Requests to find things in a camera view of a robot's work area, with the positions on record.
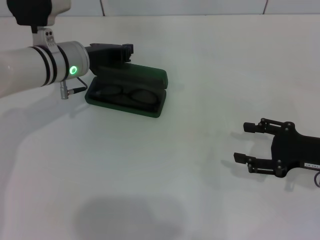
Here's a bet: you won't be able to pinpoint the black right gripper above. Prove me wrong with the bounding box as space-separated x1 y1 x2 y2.
233 117 320 179

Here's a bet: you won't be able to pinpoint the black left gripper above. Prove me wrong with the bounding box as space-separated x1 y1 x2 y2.
84 42 135 76

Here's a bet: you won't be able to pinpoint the green glasses case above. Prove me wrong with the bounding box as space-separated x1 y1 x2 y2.
84 62 169 119

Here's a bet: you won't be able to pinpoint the black round glasses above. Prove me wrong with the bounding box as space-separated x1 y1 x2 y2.
91 83 162 113

